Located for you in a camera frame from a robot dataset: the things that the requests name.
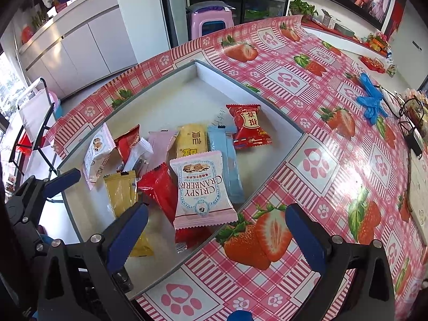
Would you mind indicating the white pink cookie snack packet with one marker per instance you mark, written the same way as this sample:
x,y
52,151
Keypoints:
x,y
204,190
97,153

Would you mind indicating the plain red snack packet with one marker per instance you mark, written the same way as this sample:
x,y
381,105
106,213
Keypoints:
x,y
159,187

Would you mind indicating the red and gold snack packet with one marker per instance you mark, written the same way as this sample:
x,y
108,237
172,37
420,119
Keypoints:
x,y
127,142

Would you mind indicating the pale pink snack packet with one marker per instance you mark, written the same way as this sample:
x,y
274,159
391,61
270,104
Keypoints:
x,y
162,147

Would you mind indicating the white folding pad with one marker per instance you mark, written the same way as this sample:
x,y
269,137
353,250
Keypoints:
x,y
421,190

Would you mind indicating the red flower arrangement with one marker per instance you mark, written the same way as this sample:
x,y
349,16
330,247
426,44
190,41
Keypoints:
x,y
376,41

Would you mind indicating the plain white snack packet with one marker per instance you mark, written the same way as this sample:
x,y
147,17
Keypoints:
x,y
138,155

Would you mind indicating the yellow snack packet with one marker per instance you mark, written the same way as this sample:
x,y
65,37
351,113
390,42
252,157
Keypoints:
x,y
192,140

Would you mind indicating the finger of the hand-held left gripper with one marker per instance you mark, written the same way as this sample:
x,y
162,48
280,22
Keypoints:
x,y
63,182

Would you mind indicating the light blue snack packet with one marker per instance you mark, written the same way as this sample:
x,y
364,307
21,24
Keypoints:
x,y
230,164

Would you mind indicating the green potted plant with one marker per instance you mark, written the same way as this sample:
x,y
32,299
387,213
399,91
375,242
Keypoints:
x,y
301,8

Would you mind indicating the white counter cabinet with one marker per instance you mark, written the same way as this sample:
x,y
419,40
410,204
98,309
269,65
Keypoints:
x,y
83,46

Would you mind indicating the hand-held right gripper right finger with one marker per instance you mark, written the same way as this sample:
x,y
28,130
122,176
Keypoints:
x,y
306,237

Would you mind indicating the red basket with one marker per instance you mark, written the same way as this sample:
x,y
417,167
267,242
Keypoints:
x,y
373,64

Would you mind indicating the small white carton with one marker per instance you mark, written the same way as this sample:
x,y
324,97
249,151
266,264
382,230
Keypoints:
x,y
328,18

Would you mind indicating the red snack packet gold label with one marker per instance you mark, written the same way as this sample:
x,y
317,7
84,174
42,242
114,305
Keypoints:
x,y
249,127

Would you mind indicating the black power adapter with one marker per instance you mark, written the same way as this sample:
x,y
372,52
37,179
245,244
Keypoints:
x,y
414,142

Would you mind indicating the pink plastic stool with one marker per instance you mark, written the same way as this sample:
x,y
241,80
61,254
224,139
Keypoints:
x,y
207,20

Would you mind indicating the grey tissue box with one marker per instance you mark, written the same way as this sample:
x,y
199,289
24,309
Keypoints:
x,y
344,30

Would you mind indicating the pink strawberry print tablecloth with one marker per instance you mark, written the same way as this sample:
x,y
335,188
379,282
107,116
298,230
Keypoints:
x,y
317,123

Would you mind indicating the white shallow box grey rim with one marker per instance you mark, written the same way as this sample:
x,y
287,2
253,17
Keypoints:
x,y
187,97

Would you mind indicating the white cloth folding rack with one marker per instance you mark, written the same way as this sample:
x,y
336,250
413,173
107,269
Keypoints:
x,y
33,113

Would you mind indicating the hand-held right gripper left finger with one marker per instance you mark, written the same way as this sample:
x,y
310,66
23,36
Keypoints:
x,y
128,237

